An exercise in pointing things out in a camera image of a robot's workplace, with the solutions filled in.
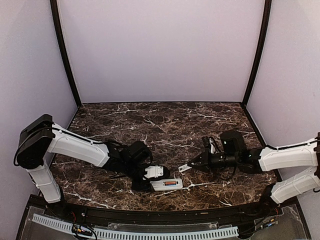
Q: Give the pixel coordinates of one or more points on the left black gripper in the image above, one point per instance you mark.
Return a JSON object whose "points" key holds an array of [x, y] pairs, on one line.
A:
{"points": [[136, 186]]}

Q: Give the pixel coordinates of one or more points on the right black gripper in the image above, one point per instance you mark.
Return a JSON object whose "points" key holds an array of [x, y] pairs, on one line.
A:
{"points": [[204, 157]]}

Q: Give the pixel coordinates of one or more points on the white battery cover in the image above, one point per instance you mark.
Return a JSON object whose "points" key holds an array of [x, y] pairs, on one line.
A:
{"points": [[183, 168]]}

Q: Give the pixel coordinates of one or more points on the white remote control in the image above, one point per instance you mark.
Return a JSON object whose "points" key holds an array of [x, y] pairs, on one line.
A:
{"points": [[160, 186]]}

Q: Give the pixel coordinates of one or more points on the orange AAA battery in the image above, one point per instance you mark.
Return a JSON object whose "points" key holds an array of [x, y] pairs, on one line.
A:
{"points": [[170, 183]]}

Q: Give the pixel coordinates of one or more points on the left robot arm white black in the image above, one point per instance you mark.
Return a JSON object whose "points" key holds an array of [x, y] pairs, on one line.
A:
{"points": [[44, 136]]}

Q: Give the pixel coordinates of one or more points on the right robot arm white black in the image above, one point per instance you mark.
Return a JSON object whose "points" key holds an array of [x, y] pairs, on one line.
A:
{"points": [[235, 154]]}

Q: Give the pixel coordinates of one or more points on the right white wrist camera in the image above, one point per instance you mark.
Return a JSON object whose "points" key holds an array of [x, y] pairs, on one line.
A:
{"points": [[210, 144]]}

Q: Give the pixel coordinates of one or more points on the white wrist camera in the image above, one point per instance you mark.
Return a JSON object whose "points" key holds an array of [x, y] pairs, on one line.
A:
{"points": [[210, 144], [156, 172]]}

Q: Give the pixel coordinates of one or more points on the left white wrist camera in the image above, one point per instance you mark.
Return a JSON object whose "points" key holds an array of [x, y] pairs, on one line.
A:
{"points": [[156, 172]]}

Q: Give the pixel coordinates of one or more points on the white slotted cable duct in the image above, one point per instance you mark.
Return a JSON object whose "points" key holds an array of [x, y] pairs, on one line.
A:
{"points": [[98, 233]]}

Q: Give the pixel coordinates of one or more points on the black front rail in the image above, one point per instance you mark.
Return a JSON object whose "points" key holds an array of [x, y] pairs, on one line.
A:
{"points": [[239, 215]]}

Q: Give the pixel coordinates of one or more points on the right black frame post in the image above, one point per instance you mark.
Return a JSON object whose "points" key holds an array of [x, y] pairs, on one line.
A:
{"points": [[258, 52]]}

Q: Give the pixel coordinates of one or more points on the black frame post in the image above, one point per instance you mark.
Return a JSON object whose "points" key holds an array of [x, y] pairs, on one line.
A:
{"points": [[258, 52], [63, 52]]}

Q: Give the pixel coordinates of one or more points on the left black frame post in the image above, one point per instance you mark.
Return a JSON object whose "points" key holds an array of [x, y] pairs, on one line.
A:
{"points": [[63, 52]]}

